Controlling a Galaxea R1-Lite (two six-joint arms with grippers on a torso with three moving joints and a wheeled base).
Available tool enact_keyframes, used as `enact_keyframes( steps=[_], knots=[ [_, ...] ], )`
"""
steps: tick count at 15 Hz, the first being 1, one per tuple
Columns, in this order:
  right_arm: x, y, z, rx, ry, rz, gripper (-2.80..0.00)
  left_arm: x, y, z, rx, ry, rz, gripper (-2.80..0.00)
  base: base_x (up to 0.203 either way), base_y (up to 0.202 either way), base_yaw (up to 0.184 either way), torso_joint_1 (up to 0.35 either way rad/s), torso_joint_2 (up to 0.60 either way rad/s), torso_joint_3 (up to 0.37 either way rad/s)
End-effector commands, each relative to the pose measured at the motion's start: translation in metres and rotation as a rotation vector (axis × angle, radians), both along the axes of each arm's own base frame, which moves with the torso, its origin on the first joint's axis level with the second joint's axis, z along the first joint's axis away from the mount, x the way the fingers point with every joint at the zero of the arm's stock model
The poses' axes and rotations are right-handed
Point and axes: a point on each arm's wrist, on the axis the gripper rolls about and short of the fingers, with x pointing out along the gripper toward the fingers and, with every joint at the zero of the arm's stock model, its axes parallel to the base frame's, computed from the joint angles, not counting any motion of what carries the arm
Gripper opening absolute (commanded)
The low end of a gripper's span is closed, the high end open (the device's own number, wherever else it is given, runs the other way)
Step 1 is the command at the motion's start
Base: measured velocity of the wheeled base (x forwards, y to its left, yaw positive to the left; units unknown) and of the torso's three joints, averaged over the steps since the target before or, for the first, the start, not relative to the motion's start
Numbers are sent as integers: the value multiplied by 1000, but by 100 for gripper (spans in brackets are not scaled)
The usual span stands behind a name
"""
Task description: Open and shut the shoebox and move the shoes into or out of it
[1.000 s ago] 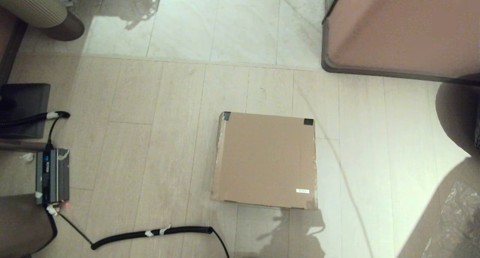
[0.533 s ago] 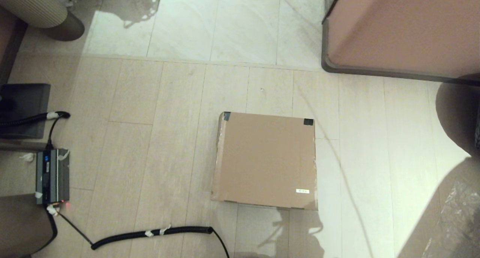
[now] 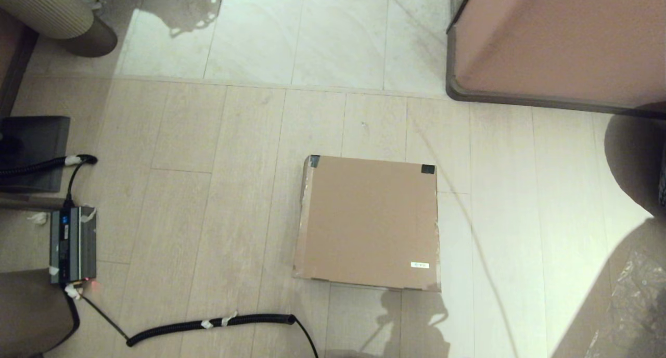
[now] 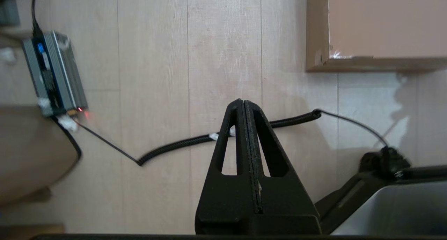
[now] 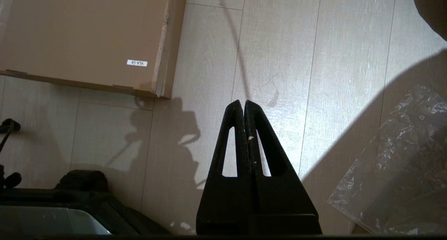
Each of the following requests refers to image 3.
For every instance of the beige ribbed pouf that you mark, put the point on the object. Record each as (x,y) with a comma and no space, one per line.
(47,9)

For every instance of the brown rounded base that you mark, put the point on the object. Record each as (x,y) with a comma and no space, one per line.
(31,311)

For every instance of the clear plastic sheet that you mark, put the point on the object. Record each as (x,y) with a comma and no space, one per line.
(640,295)

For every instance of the grey metal power unit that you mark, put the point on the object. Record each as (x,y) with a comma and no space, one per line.
(73,243)

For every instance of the pink cabinet with grey edge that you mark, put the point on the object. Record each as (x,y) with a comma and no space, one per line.
(562,35)

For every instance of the white tape scrap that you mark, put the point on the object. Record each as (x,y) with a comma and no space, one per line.
(37,218)

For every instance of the black floor mat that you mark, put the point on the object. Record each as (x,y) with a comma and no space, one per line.
(36,139)

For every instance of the dark brown furniture edge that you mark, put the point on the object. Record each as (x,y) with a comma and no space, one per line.
(13,66)

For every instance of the brown cardboard shoe box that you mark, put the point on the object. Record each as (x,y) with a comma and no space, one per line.
(369,222)

